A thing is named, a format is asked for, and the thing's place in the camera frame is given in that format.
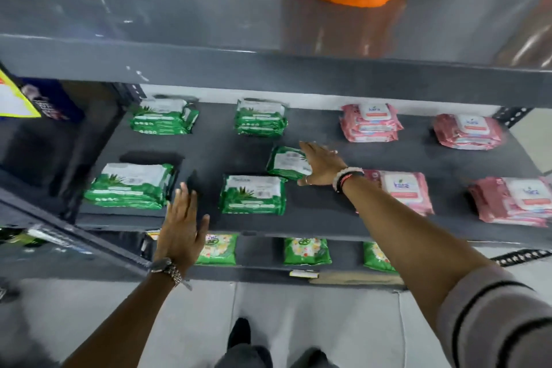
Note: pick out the person's right hand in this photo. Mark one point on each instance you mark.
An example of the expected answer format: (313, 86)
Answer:
(323, 167)

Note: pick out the person's left hand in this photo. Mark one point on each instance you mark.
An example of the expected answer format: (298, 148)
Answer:
(179, 234)

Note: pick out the person's right thumb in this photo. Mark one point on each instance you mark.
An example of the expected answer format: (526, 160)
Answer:
(307, 181)

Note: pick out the person's left thumb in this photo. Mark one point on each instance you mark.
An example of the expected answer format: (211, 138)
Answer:
(202, 229)

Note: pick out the single green wipes packet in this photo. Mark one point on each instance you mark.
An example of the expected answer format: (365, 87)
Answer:
(287, 163)

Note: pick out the person's left forearm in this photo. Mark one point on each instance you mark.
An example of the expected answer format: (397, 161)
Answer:
(125, 320)

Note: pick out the person's right forearm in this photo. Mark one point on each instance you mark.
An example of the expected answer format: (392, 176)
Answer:
(409, 242)

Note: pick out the green floral packet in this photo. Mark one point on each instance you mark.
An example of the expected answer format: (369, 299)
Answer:
(377, 256)
(219, 249)
(307, 251)

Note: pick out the silver metal wristwatch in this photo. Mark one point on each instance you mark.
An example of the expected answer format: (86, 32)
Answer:
(169, 270)

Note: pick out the group of green wipes stacks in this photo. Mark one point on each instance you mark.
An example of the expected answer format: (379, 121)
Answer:
(252, 197)

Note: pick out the group of pink wipes stacks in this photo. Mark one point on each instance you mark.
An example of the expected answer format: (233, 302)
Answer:
(371, 122)

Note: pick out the white shelf label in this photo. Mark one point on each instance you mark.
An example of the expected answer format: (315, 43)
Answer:
(304, 273)

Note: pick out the black shoe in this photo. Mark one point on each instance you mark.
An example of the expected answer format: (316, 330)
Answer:
(239, 333)

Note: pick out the brown cardboard strip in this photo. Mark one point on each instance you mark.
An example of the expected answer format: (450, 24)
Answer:
(358, 279)

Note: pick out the grey metal shelf unit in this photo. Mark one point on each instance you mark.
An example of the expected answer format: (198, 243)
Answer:
(258, 66)

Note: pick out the dark metal side rack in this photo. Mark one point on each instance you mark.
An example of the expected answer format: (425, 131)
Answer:
(64, 242)

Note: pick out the grey trousers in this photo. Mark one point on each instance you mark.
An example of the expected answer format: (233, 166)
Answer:
(258, 358)

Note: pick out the blue printed box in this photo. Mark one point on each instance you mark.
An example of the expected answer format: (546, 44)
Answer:
(54, 100)

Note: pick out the yellow and white sign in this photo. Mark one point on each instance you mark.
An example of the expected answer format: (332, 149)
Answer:
(13, 100)

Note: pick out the grey striped sleeve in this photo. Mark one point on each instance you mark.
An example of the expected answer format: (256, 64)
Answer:
(496, 320)

